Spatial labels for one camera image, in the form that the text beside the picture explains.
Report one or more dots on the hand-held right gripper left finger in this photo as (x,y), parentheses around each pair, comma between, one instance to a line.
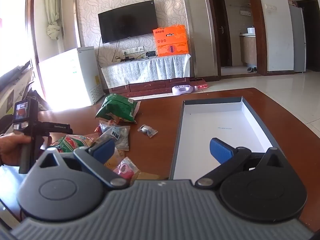
(102,147)

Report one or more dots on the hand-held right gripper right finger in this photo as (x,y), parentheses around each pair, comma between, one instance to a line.
(221,151)

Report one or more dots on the yellow pastry packet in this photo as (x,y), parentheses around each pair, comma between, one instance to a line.
(113,158)

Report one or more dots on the grey box with white inside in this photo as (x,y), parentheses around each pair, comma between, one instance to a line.
(200,130)

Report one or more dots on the red and green snack packet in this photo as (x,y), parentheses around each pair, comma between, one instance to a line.
(72,142)

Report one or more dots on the person's left hand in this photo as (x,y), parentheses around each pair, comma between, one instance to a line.
(10,148)

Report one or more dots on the small red snack packet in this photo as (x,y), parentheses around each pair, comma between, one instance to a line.
(98,130)

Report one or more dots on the clear packet with black label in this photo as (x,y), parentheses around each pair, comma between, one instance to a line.
(120,135)

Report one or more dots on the pink candy packet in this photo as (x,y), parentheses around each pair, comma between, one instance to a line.
(125,167)

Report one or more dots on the dark folded clutter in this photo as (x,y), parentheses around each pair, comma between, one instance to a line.
(15,80)

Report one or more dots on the large green snack bag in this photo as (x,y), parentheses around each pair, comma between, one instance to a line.
(116,107)

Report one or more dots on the small clear candy wrapper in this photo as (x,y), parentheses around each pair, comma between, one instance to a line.
(147,130)

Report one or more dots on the white chest freezer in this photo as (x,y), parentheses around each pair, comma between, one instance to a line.
(72,75)

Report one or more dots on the red dustpan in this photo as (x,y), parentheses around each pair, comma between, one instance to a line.
(200,83)

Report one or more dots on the purple detergent bottle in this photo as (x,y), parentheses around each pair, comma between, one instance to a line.
(183,90)

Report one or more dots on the dark wooden television cabinet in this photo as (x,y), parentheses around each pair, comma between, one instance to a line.
(150,86)

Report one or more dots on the pair of dark slippers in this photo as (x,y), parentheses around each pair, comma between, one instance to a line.
(251,69)

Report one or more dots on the patterned white cabinet cloth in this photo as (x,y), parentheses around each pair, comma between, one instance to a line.
(145,68)

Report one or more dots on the wooden kitchen counter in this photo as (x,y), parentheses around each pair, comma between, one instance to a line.
(248,50)

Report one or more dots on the black set-top box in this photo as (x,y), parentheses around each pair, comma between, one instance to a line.
(151,53)

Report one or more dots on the tied cream curtain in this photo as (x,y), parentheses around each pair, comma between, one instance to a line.
(53,17)

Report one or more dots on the orange cardboard box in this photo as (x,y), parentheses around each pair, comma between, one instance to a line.
(171,41)

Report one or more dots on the dark wooden door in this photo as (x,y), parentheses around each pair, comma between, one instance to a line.
(221,27)

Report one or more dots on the white container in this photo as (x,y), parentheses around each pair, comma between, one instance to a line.
(250,30)

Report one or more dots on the black flat television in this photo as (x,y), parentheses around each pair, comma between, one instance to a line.
(127,21)

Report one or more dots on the silver refrigerator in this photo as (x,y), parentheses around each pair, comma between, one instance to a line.
(297,40)

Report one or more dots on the dark doorway door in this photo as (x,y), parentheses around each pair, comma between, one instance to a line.
(312,35)

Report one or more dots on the white wall socket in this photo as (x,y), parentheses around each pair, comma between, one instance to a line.
(132,50)

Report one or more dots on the white wall switch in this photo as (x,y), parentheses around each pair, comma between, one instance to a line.
(270,6)

